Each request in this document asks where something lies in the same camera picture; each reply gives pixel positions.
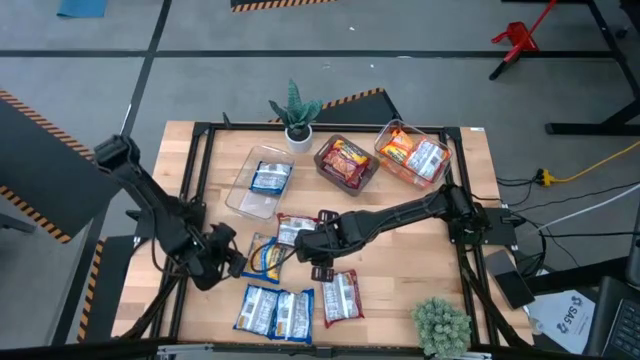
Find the narrow hazard-striped black strip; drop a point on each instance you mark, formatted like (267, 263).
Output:
(107, 285)

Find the black desk foot bar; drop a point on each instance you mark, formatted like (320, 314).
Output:
(575, 280)

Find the red Maruchan noodle packet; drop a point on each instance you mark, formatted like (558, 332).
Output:
(340, 169)
(289, 230)
(351, 151)
(342, 300)

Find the orange Maruchan noodle packet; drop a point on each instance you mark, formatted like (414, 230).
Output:
(397, 145)
(425, 159)

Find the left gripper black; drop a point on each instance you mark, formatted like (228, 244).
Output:
(225, 252)

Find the red metal stand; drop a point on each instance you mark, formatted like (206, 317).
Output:
(517, 37)

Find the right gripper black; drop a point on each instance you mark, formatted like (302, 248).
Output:
(322, 242)

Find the black hazard-striped ramp mat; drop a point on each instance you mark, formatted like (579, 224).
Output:
(365, 110)

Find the snake plant in white pot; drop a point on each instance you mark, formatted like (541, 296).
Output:
(298, 115)

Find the black laptop keyboard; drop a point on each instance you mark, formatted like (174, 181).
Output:
(620, 322)

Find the large black hazard-striped mat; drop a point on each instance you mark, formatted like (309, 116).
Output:
(35, 165)

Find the blue Maruchan noodle packet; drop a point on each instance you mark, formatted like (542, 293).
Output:
(295, 315)
(257, 310)
(270, 177)
(272, 260)

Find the blue floor mat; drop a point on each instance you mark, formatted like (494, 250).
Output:
(82, 7)

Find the black desk leg frame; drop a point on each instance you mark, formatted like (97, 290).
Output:
(607, 50)

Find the grey translucent plastic bin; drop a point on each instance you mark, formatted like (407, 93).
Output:
(367, 181)

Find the white printed paper sheet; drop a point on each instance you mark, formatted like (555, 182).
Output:
(562, 320)

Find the flat black box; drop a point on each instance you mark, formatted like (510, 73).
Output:
(510, 280)

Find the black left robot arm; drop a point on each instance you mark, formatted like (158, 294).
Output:
(150, 200)

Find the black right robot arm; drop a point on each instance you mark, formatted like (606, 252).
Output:
(400, 215)

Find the fuzzy pale green plant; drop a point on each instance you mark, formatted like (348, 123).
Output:
(441, 325)

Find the black hazard-striped floor mat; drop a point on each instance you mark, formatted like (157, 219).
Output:
(280, 4)

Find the clear plastic bin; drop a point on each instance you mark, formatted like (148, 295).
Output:
(400, 173)
(250, 202)

